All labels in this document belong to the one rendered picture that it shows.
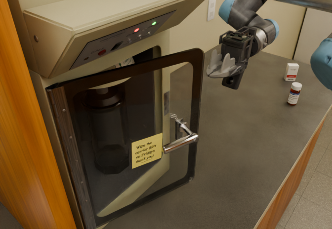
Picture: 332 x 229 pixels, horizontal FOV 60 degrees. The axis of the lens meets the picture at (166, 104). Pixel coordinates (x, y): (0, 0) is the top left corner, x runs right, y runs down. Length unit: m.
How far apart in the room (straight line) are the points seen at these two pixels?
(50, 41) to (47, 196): 0.23
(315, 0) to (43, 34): 0.65
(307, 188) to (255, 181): 1.39
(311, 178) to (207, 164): 1.52
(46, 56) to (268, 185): 0.73
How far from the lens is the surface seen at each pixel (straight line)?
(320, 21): 3.49
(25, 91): 0.38
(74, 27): 0.36
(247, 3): 0.96
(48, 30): 0.40
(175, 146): 0.62
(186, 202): 0.85
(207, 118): 1.14
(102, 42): 0.43
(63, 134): 0.54
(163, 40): 0.67
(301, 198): 2.24
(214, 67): 0.74
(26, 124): 0.39
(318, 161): 2.56
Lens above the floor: 1.62
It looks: 35 degrees down
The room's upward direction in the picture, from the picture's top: straight up
